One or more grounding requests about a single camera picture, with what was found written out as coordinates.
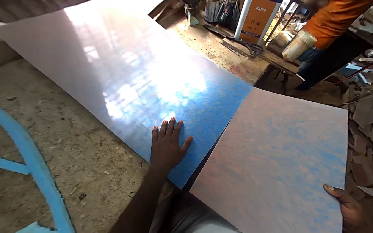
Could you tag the black scissors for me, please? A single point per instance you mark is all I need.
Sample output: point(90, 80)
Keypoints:
point(255, 49)

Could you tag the small bottle with pale base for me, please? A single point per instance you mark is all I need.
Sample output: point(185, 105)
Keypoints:
point(191, 14)

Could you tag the striped dark tool container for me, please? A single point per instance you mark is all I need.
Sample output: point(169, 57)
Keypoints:
point(213, 11)

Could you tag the orange and white tin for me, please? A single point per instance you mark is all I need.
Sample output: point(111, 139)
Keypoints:
point(257, 22)

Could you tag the person's left ring finger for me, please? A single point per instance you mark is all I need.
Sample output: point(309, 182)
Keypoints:
point(163, 128)

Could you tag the person's left index finger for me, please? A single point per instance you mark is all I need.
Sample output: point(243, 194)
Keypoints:
point(177, 128)

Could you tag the wooden workbench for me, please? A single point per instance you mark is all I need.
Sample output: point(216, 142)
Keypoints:
point(202, 42)

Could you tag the person's legs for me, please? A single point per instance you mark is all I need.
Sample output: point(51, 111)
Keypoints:
point(193, 215)

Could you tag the cream plastic jar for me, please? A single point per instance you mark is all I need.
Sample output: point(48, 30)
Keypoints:
point(298, 46)

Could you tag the long curved light-blue strip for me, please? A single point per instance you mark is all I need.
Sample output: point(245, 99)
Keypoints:
point(34, 155)

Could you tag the person's right thumb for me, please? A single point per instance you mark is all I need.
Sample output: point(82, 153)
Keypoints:
point(334, 191)

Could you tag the light-blue jagged scrap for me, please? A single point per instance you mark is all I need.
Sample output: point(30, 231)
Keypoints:
point(36, 228)

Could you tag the long glossy blue sheet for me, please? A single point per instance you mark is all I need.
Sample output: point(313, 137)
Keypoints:
point(206, 119)

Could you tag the person's right hand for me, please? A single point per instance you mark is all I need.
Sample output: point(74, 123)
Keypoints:
point(351, 210)

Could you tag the person's left hand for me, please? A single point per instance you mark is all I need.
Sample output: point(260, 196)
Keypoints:
point(167, 152)

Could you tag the short light-blue strip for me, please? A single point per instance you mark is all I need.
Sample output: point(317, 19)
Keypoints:
point(10, 165)

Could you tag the person's left thumb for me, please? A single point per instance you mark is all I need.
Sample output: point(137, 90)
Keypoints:
point(186, 144)

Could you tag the square pinkish-blue mottled sheet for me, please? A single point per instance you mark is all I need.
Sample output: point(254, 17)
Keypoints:
point(270, 152)

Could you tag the person's left middle finger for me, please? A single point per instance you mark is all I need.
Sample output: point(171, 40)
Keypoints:
point(170, 126)

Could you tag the person's left forearm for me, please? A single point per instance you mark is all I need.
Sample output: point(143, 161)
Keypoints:
point(141, 200)

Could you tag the person's left little finger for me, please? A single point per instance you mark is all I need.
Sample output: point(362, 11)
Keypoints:
point(155, 133)

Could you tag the pile of sheet scraps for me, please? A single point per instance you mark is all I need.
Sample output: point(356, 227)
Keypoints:
point(370, 136)

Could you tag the dark corrugated panel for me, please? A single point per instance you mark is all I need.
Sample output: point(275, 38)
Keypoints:
point(18, 8)

